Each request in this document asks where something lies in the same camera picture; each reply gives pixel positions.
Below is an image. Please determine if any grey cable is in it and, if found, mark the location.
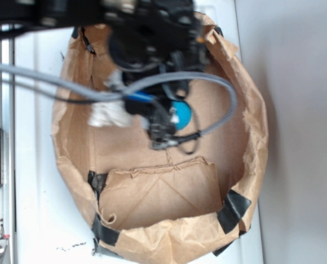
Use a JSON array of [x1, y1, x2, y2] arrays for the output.
[[0, 62, 238, 140]]

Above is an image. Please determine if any white plastic tray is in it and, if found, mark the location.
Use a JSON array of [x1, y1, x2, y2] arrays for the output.
[[14, 1, 264, 263]]

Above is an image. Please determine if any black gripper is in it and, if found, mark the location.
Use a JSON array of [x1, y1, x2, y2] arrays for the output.
[[102, 1, 208, 150]]

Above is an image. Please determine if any white paper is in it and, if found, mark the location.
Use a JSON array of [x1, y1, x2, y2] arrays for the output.
[[88, 69, 133, 128]]

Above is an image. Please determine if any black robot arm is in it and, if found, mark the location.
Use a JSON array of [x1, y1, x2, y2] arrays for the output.
[[0, 1, 207, 150]]

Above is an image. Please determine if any blue ball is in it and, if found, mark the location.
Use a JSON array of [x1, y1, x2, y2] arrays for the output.
[[171, 101, 192, 130]]

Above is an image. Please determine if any aluminium rail frame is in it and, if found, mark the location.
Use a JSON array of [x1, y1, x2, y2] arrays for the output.
[[0, 24, 15, 264]]

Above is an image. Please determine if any brown paper bag tray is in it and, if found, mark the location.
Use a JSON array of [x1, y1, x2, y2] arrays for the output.
[[51, 13, 269, 263]]

